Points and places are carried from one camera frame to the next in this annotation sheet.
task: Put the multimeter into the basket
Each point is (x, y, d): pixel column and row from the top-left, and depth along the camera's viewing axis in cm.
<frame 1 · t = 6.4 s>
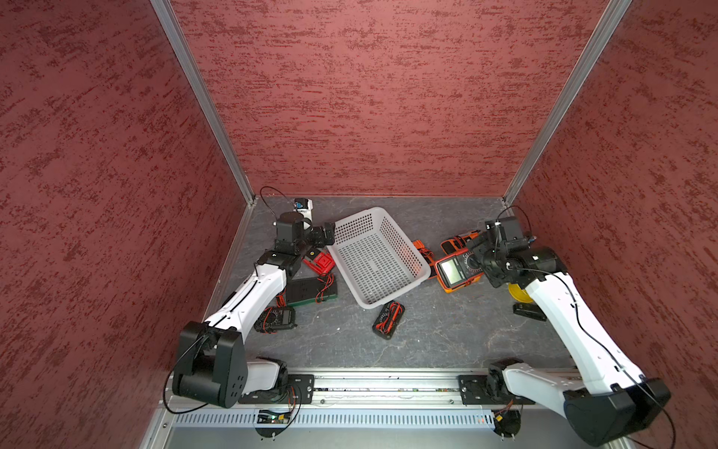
left hand: (321, 229, 85), fingers open
right hand: (473, 258, 77), fingers open
white plastic perforated basket: (374, 258, 102), on the table
small red multimeter: (321, 262, 96), point 5 cm above the table
green multimeter face down: (303, 290, 91), point 4 cm above the table
black multimeter with red leads: (388, 319, 85), point 4 cm above the table
large red black multimeter: (458, 270, 77), point 21 cm above the table
orange clamp meter: (427, 254, 99), point 6 cm above the table

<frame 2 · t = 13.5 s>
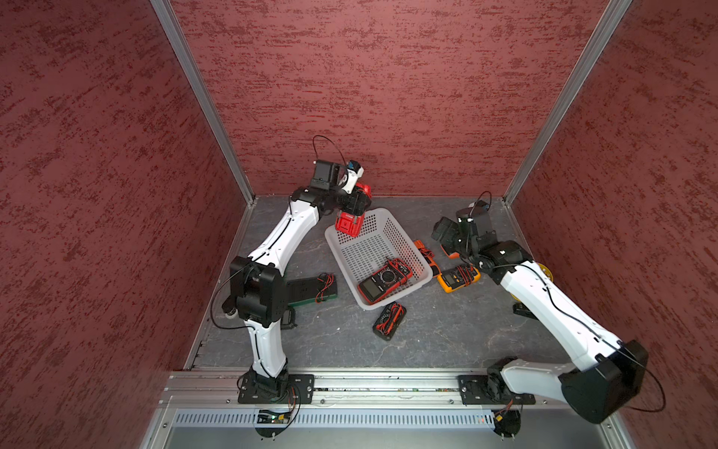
left hand: (357, 201, 87), fingers open
right hand: (444, 236, 79), fingers open
small red multimeter: (351, 223, 85), point 23 cm above the table
large red black multimeter: (382, 283, 92), point 5 cm above the table
yellow black multimeter: (458, 277, 94), point 5 cm above the table
the other named things where they were.

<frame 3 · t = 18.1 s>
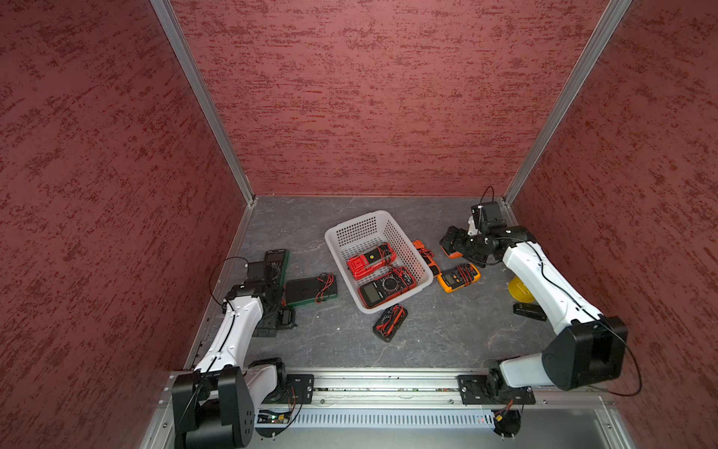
left hand: (277, 313, 84), fingers open
right hand: (450, 252, 83), fingers open
small red multimeter: (371, 260, 97), point 6 cm above the table
the other named things where they were.

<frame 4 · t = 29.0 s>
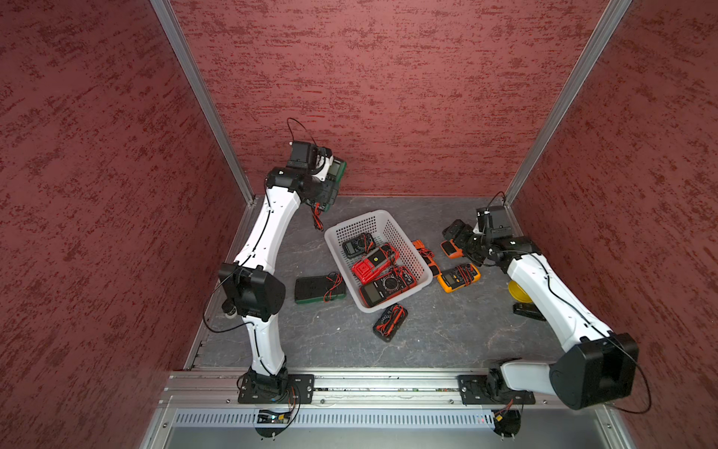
left hand: (322, 192, 84), fingers open
right hand: (449, 243, 82), fingers open
small black multimeter: (359, 245, 102), point 5 cm above the table
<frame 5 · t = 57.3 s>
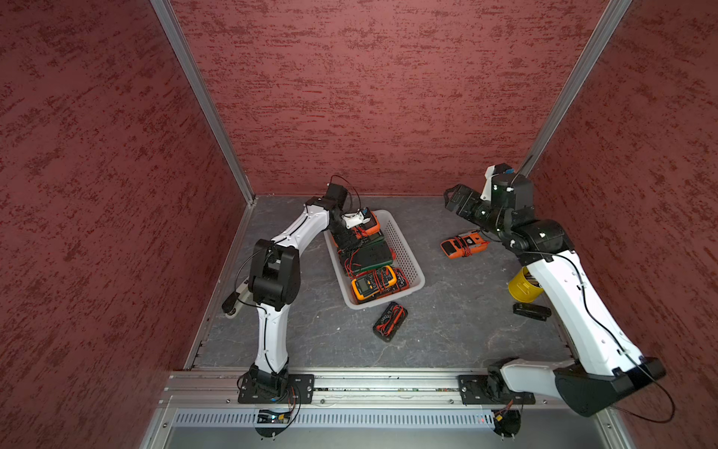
left hand: (343, 235, 97), fingers open
right hand: (455, 204, 70), fingers open
green multimeter face down: (370, 253, 94), point 10 cm above the table
yellow black multimeter: (367, 283, 88), point 8 cm above the table
white grey stapler: (235, 301, 87), point 6 cm above the table
